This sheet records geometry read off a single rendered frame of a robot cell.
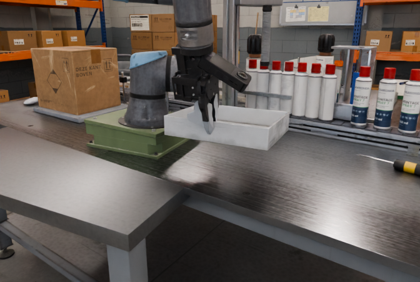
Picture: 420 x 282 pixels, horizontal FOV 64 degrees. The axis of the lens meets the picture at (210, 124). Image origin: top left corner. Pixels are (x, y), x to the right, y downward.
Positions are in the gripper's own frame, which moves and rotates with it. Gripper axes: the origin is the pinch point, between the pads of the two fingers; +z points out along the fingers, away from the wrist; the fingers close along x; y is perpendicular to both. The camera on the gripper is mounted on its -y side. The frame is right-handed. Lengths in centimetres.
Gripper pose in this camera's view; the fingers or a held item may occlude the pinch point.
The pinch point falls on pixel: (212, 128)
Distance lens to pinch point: 78.9
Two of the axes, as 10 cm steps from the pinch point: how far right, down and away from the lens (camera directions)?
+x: -3.5, 4.8, -8.0
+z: 0.8, 8.7, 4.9
